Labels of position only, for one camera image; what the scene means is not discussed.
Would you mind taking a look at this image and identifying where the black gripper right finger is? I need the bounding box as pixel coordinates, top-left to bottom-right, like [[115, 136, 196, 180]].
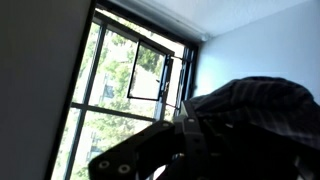
[[196, 114, 320, 180]]

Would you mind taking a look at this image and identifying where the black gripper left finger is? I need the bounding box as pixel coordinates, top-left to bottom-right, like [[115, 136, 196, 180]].
[[87, 100, 214, 180]]

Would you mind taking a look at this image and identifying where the blue striped shirt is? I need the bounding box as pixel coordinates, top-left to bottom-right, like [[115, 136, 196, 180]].
[[189, 76, 320, 153]]

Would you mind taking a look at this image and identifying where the open hinged window pane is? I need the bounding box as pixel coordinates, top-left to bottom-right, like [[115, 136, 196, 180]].
[[126, 37, 175, 103]]

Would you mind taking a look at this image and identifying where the dark framed window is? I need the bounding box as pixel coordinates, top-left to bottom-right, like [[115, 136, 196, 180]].
[[44, 0, 201, 180]]

